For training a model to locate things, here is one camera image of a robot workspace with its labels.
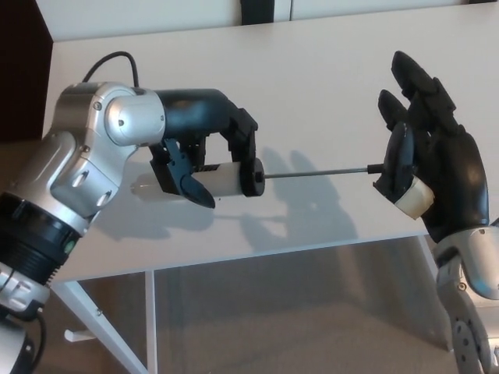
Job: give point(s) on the dark brown panel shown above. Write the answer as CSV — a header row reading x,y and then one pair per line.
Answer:
x,y
19,58

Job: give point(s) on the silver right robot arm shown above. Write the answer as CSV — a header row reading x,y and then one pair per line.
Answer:
x,y
483,265

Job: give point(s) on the white cabinet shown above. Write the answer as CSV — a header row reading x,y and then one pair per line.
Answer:
x,y
136,15

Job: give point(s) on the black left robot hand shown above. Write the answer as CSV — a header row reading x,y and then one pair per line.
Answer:
x,y
195,109

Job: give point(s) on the white desk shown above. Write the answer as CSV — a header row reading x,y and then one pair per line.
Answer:
x,y
312,78

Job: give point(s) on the white hook on desk leg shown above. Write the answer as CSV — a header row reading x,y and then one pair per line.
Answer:
x,y
80,336

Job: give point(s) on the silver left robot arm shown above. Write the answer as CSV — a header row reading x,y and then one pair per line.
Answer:
x,y
78,156

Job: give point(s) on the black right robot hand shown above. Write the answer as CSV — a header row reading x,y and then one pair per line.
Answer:
x,y
456,175

